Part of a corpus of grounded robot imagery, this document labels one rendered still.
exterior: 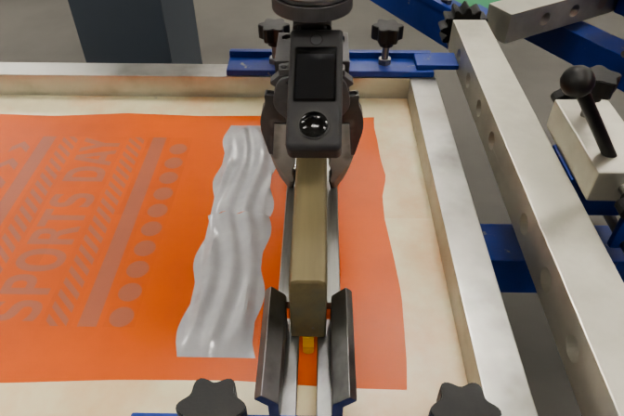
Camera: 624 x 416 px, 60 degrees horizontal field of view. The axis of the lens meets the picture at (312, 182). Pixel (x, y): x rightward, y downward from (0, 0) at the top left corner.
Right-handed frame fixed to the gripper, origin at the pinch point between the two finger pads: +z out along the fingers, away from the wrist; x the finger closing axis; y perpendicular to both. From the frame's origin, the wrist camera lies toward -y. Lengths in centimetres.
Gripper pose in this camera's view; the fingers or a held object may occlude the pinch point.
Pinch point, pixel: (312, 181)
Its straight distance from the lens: 58.5
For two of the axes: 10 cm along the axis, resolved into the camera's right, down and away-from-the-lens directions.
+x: -10.0, -0.1, 0.2
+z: 0.0, 7.6, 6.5
